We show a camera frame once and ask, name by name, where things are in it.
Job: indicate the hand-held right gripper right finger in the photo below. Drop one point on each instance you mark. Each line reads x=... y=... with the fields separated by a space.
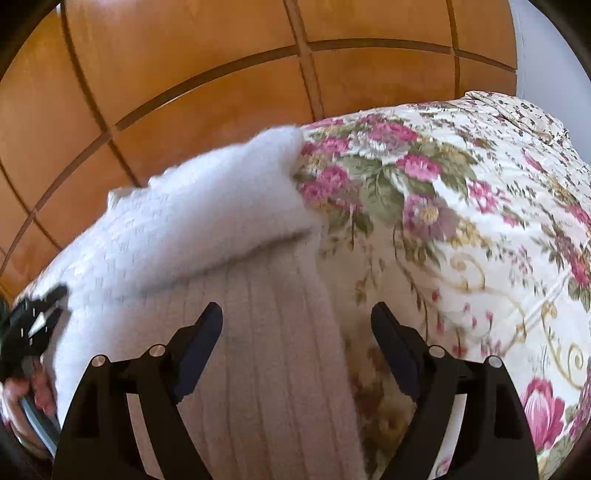
x=398 y=357

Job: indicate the white knitted sweater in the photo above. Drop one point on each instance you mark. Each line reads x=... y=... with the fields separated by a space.
x=184 y=221

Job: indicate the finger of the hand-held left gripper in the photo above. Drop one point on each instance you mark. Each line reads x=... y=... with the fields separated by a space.
x=54 y=293

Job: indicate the floral bedspread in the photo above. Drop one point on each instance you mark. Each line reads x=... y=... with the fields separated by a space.
x=438 y=230

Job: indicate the wooden headboard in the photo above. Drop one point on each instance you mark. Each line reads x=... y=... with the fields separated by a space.
x=184 y=69

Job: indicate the person's left hand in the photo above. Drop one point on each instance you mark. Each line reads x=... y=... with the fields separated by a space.
x=44 y=392

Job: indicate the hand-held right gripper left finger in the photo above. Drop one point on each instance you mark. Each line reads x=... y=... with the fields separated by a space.
x=196 y=357

